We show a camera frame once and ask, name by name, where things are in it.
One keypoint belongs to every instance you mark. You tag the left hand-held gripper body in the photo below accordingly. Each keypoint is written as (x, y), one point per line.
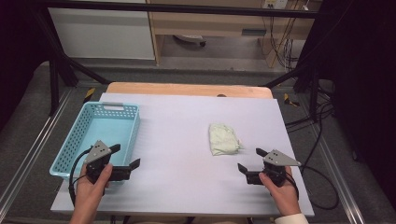
(97, 153)

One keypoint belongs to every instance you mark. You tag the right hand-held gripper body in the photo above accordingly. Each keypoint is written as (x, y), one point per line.
(277, 159)

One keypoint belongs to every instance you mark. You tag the light blue plastic basket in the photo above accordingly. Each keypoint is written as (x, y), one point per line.
(106, 130)

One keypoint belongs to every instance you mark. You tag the pale green cloth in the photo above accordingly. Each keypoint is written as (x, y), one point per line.
(223, 140)

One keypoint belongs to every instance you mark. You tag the person's right hand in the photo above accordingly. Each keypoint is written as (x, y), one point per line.
(281, 194)

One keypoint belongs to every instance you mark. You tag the person's left hand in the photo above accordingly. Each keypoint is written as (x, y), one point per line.
(90, 189)

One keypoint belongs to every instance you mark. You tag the white table board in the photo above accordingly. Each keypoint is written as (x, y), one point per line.
(180, 140)

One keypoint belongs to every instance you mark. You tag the yellow black clamp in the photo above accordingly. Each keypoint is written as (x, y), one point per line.
(290, 100)
(89, 94)

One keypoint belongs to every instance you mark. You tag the black metal stand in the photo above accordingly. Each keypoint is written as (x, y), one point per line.
(313, 93)
(53, 87)

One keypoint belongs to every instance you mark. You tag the wooden table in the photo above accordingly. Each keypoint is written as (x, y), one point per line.
(186, 88)

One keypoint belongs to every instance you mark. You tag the white cabinet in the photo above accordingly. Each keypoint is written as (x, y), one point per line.
(99, 34)

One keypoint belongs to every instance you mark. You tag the black curtain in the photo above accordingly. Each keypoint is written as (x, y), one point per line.
(15, 56)
(364, 77)

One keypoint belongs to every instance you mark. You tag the grey chair base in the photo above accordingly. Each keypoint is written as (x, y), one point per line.
(190, 38)

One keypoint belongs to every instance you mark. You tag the light wooden desk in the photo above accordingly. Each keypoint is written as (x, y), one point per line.
(202, 25)

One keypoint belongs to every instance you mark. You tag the white power strip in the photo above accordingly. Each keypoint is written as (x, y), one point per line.
(275, 3)

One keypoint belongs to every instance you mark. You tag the aluminium floor rail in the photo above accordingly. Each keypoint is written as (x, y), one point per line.
(337, 174)
(34, 146)

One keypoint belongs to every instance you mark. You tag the black metal frame bar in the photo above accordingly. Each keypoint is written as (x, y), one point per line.
(186, 9)

